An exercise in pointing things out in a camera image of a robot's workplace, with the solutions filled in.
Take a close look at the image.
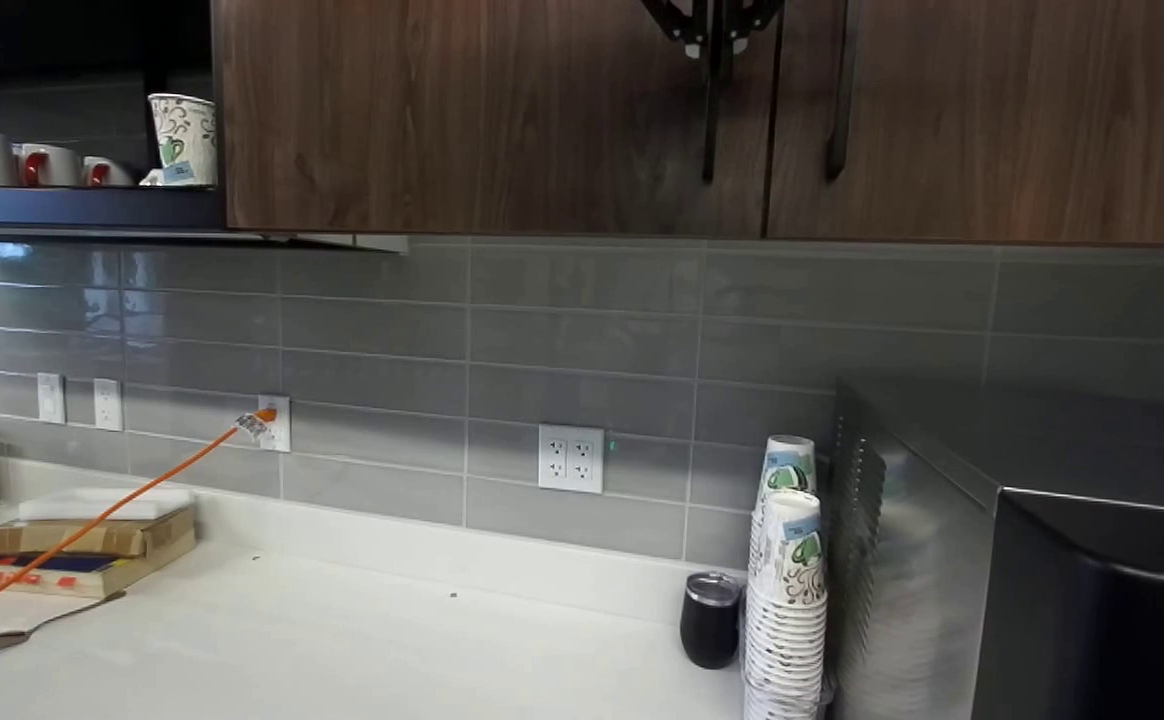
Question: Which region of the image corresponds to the wooden cabinet door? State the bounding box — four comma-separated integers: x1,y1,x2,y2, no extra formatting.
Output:
764,0,1164,245
211,0,776,236

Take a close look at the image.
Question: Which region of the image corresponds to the dark open shelf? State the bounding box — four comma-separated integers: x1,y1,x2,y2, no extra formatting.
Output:
0,188,407,258

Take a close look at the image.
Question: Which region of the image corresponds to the white double power outlet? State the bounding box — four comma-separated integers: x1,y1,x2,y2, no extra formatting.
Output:
535,423,605,492

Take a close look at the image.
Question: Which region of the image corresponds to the patterned paper cup stack rear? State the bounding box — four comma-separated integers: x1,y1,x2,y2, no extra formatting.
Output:
747,433,818,566

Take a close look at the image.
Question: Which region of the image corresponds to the patterned paper cup stack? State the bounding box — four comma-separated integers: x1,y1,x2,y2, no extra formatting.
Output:
747,433,818,566
742,492,829,720

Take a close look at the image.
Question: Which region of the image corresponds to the floral paper cup on shelf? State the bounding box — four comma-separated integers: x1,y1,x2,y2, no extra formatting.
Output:
149,93,218,185

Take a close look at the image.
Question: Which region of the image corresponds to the white outlet with orange plug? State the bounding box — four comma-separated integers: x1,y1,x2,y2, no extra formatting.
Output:
254,396,292,454

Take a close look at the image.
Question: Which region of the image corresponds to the black tumbler with lid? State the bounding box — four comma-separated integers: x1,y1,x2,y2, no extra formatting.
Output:
681,572,742,667

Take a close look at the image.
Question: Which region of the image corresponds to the stainless steel microwave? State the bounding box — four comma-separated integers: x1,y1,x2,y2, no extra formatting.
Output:
829,382,1164,720

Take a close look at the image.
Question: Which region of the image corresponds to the patterned paper cup stack front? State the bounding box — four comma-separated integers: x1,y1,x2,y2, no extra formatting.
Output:
742,492,829,720

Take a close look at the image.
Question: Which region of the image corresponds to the upper flat cardboard box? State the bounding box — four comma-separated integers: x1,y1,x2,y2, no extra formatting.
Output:
0,489,197,561

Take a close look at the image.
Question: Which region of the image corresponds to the flat cardboard box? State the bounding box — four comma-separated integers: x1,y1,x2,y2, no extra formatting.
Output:
0,489,197,561
0,535,197,600

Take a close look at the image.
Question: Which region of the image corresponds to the lower flat cardboard box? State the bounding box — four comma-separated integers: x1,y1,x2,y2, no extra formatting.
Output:
0,535,197,600

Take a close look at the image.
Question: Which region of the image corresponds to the orange extension cable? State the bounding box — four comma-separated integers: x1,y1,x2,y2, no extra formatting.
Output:
0,405,278,633

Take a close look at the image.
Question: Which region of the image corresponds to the white mug red handle right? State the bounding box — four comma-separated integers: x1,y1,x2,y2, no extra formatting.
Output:
84,155,130,188

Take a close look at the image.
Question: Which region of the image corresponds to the white mug red handle middle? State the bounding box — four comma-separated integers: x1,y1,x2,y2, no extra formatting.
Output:
12,144,84,188

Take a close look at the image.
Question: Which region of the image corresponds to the white light switch right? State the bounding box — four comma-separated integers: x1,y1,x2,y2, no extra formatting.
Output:
93,382,122,433

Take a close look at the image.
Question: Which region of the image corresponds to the white light switch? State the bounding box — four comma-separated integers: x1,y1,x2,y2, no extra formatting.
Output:
34,372,65,423
93,382,122,433

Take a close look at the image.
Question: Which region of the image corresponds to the white light switch left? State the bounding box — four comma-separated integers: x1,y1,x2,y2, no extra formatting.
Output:
34,372,65,423

